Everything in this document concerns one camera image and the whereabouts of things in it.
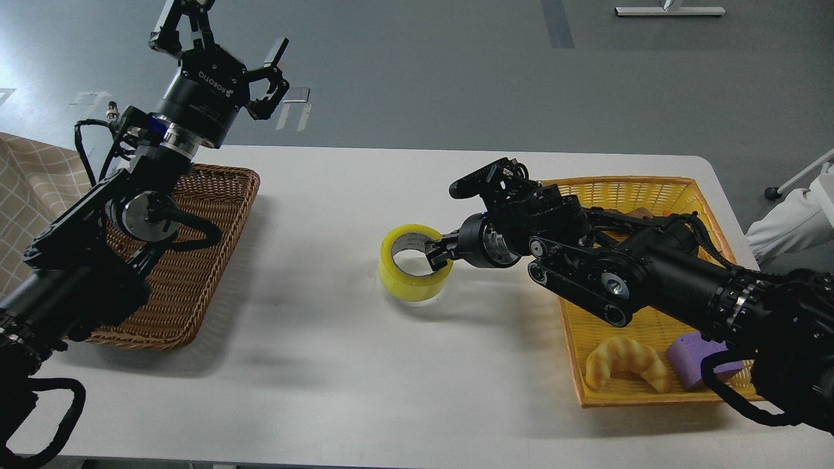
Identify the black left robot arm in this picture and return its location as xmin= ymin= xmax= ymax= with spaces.
xmin=2 ymin=1 xmax=290 ymax=468

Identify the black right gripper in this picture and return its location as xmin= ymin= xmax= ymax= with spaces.
xmin=425 ymin=214 xmax=521 ymax=272

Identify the yellow tape roll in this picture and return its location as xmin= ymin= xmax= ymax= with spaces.
xmin=377 ymin=225 xmax=453 ymax=302

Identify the brown wicker basket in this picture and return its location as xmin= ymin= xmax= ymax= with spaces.
xmin=87 ymin=163 xmax=261 ymax=351

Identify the beige checkered cloth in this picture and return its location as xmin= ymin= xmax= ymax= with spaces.
xmin=1 ymin=133 xmax=91 ymax=296

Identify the toy croissant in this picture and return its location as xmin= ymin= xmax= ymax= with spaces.
xmin=586 ymin=337 xmax=671 ymax=393

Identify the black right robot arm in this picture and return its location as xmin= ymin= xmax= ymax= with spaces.
xmin=424 ymin=158 xmax=833 ymax=433

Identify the purple foam block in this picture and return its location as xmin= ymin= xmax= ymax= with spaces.
xmin=665 ymin=332 xmax=728 ymax=392

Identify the yellow plastic basket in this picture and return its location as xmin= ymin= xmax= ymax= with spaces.
xmin=538 ymin=176 xmax=765 ymax=409

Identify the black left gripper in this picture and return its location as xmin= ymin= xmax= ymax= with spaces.
xmin=148 ymin=0 xmax=291 ymax=149

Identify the white metal stand base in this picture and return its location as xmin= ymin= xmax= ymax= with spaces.
xmin=614 ymin=1 xmax=726 ymax=18

